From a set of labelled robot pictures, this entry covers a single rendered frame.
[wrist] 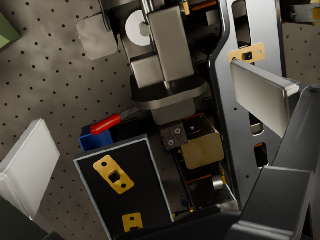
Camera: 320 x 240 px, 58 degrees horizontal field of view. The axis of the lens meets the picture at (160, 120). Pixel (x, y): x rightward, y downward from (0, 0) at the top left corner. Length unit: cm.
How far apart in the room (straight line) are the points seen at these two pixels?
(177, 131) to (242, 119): 21
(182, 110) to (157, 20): 22
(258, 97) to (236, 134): 59
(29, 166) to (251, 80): 13
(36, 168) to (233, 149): 64
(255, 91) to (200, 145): 48
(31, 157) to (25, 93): 85
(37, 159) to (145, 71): 34
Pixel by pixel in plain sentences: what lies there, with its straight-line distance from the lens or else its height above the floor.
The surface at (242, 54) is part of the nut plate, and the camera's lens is 70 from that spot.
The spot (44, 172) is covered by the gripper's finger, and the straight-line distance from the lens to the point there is 18.
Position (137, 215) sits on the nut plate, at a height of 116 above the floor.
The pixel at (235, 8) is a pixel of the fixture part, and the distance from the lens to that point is 82.
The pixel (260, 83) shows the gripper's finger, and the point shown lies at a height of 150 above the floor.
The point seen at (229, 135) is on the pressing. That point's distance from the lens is 75.
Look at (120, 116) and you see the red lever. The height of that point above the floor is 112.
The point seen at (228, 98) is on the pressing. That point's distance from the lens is 71.
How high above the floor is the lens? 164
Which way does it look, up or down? 67 degrees down
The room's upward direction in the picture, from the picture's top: 160 degrees clockwise
